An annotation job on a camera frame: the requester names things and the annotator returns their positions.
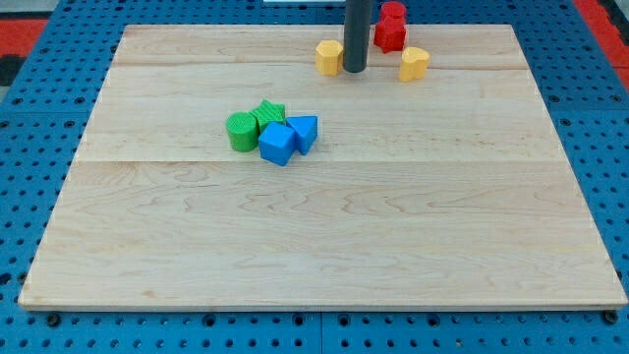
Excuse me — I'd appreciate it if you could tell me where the blue triangle block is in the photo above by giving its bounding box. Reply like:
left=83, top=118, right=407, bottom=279
left=286, top=115, right=318, bottom=155

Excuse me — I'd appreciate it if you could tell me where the green cylinder block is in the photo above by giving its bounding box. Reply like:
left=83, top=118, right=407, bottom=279
left=226, top=111, right=259, bottom=152

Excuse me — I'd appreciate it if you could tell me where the green star block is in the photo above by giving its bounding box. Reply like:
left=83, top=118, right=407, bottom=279
left=250, top=99, right=286, bottom=133

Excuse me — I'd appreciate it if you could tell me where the light wooden board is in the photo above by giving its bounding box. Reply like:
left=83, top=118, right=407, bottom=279
left=19, top=25, right=627, bottom=312

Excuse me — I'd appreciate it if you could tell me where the blue cube block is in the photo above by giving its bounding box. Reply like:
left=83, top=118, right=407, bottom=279
left=258, top=122, right=295, bottom=166

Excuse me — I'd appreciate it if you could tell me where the red cylinder block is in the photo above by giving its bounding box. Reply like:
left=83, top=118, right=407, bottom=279
left=379, top=1, right=407, bottom=22

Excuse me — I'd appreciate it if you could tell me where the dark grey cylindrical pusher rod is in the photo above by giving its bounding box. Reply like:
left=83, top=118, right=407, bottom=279
left=343, top=0, right=373, bottom=73

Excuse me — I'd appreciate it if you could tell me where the red star block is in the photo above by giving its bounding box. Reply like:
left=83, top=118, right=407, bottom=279
left=373, top=18, right=406, bottom=53

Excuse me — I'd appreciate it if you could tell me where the yellow heart block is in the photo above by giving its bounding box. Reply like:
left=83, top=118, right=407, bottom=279
left=398, top=46, right=430, bottom=82

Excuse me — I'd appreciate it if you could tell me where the yellow hexagon block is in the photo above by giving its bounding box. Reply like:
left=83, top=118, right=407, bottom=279
left=315, top=40, right=344, bottom=76

